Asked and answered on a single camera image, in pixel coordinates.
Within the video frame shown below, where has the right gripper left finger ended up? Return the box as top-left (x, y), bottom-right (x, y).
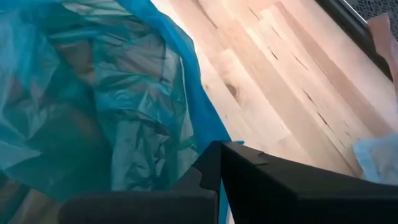
top-left (58, 140), bottom-right (223, 224)

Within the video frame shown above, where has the light blue trash bag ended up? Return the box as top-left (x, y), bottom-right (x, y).
top-left (353, 12), bottom-right (398, 187)

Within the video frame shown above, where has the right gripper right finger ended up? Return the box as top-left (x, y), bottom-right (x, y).
top-left (220, 140), bottom-right (398, 224)

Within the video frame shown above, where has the teal trash bag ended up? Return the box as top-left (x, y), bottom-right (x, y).
top-left (0, 0), bottom-right (245, 224)

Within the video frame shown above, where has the black aluminium cross rail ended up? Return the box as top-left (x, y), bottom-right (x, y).
top-left (314, 0), bottom-right (394, 81)

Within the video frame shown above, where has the black perforated floor mat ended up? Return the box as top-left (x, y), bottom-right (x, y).
top-left (349, 0), bottom-right (398, 23)

